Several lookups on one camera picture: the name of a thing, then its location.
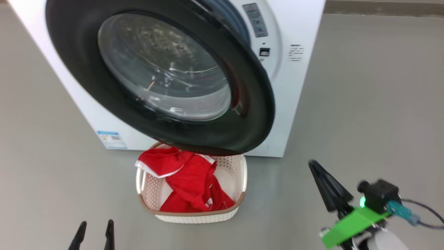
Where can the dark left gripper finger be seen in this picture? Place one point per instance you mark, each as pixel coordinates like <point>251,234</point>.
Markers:
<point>79,238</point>
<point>109,236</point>

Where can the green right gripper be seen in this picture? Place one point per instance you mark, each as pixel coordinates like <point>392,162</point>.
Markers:
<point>353,224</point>

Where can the black round washer door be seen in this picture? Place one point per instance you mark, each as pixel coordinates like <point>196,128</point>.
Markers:
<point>242,121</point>

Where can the white front-load washing machine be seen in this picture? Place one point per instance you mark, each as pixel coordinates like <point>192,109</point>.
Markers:
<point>301,104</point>

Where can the white laundry basket brown rim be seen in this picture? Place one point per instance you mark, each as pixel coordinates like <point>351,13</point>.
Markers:
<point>229,180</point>

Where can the grey rubber door gasket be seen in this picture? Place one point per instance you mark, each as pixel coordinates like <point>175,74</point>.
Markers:
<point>229,17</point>

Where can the blue white energy sticker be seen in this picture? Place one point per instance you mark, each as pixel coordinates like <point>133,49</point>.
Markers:
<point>111,140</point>

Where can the grey warning label sticker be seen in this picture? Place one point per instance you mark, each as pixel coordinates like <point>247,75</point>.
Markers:
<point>255,20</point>

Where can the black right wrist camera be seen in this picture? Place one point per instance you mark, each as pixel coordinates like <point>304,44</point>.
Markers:
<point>380,195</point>

